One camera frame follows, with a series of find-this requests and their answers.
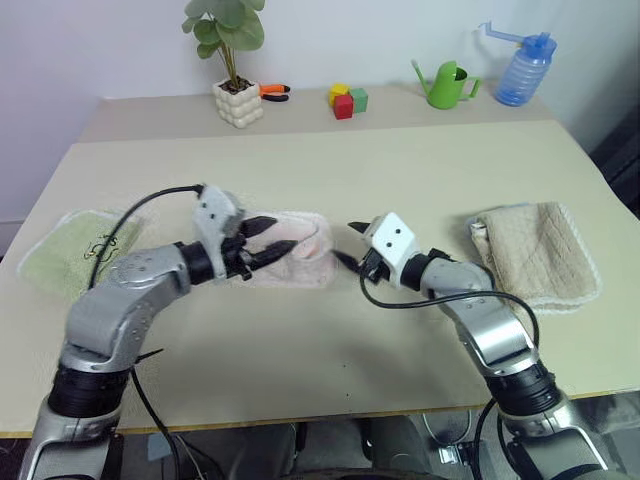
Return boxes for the green towel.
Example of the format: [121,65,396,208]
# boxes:
[16,209,145,302]

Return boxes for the beige quilted towel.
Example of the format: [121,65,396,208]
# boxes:
[466,200,603,317]

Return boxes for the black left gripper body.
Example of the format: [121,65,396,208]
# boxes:
[221,230,260,282]

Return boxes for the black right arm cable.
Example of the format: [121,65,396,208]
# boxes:
[358,276,541,480]

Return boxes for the white bubble plant pot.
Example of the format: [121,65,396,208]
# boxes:
[213,78,265,131]

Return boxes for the green watering can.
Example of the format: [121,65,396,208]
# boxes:
[410,59,483,111]

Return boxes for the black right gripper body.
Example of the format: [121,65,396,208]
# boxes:
[356,248,392,288]

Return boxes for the pink towel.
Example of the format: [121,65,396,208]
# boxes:
[243,210,337,291]

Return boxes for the orange black pliers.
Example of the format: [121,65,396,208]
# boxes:
[258,82,293,104]

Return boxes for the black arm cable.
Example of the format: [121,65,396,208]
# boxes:
[86,184,211,480]
[358,276,541,480]

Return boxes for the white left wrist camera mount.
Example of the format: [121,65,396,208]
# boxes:
[191,185,247,281]

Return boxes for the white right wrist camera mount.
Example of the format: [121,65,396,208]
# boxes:
[366,211,422,290]

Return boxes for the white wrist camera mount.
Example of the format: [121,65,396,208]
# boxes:
[366,211,422,290]
[191,185,247,281]

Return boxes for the metal bracket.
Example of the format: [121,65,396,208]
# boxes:
[436,443,477,467]

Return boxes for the metal wire ring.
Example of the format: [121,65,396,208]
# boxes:
[421,408,475,447]

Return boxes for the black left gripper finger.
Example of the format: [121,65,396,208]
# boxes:
[242,215,278,240]
[249,239,300,272]

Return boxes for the blue plastic spray bottle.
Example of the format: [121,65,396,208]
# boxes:
[474,20,558,108]

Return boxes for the red cube block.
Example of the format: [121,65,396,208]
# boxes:
[332,94,355,122]

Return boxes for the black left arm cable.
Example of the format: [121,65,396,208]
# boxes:
[86,184,211,480]

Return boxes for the green leafy plant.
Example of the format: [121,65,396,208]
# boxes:
[180,0,267,90]

